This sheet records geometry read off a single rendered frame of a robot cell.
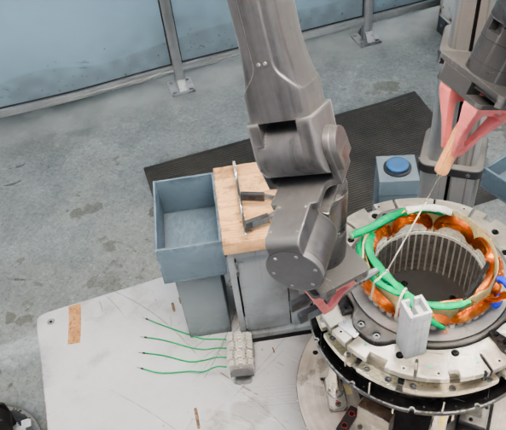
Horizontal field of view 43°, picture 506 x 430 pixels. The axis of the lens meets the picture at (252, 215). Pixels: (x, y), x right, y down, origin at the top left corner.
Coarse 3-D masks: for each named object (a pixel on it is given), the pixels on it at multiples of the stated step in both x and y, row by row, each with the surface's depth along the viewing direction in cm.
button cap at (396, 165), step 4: (388, 160) 116; (392, 160) 116; (396, 160) 116; (400, 160) 116; (404, 160) 116; (388, 164) 116; (392, 164) 115; (396, 164) 115; (400, 164) 115; (404, 164) 115; (408, 164) 115; (388, 168) 115; (392, 168) 115; (396, 168) 115; (400, 168) 114; (404, 168) 114; (408, 168) 115; (392, 172) 115; (396, 172) 115; (400, 172) 114
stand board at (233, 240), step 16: (224, 176) 114; (240, 176) 114; (256, 176) 113; (224, 192) 111; (272, 192) 110; (224, 208) 108; (256, 208) 108; (224, 224) 106; (240, 224) 105; (224, 240) 103; (240, 240) 103; (256, 240) 103
